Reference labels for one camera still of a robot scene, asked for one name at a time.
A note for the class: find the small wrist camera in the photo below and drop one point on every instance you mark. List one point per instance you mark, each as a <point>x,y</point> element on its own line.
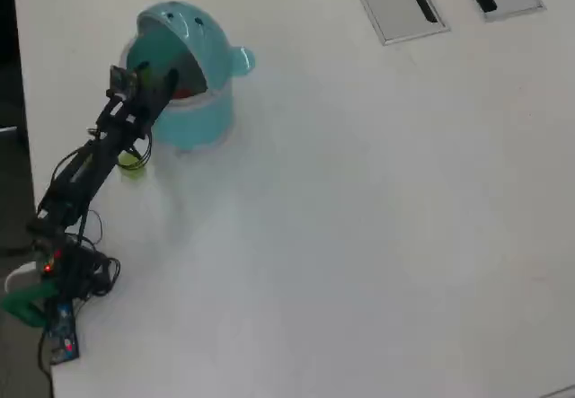
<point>122,80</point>

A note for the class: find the white round clamp pad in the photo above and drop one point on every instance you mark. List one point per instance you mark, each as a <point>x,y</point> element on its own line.
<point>18,274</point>

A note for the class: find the red lego block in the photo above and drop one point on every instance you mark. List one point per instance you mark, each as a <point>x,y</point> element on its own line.
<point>183,93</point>

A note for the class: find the teal whale-shaped bin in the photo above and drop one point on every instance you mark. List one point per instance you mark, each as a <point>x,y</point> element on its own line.
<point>202,115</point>

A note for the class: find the green table clamp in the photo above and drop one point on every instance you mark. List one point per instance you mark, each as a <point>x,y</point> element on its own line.
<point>18,303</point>

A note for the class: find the green lego block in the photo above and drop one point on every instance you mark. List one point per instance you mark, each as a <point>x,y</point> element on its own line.
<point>133,172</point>

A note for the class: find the blue circuit board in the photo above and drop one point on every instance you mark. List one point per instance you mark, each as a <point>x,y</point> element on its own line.
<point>63,330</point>

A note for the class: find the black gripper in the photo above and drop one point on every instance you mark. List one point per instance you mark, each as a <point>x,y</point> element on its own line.
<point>135,110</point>

